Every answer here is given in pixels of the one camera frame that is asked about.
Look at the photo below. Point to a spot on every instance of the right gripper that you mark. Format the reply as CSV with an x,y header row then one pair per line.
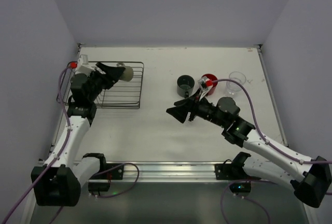
x,y
191,108

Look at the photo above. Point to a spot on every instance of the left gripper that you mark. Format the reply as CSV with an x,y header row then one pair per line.
x,y
102,76

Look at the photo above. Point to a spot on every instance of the beige cup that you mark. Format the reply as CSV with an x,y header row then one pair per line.
x,y
127,74

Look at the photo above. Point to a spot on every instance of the dark green mug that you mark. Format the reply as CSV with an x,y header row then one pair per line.
x,y
185,85

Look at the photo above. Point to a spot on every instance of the red mug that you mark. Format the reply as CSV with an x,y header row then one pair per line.
x,y
213,83

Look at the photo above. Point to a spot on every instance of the clear plastic cup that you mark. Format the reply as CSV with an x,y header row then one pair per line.
x,y
232,87

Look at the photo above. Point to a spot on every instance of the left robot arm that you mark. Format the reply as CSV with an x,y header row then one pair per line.
x,y
59,181

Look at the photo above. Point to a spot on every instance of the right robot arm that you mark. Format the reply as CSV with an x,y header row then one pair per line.
x,y
309,178

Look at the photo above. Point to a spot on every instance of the black wire dish rack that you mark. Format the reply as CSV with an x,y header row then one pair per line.
x,y
124,94

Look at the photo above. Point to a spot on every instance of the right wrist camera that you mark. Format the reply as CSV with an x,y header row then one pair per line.
x,y
203,86

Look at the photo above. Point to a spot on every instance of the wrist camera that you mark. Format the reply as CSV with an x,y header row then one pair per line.
x,y
83,64
203,86

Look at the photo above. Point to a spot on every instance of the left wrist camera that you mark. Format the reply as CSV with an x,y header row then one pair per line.
x,y
83,64

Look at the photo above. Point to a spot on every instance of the aluminium mounting rail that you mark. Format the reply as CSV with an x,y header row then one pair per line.
x,y
174,171

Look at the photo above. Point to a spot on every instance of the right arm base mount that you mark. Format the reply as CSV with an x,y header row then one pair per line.
x,y
229,170

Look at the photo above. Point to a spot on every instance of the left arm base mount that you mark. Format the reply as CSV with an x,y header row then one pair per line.
x,y
101,183

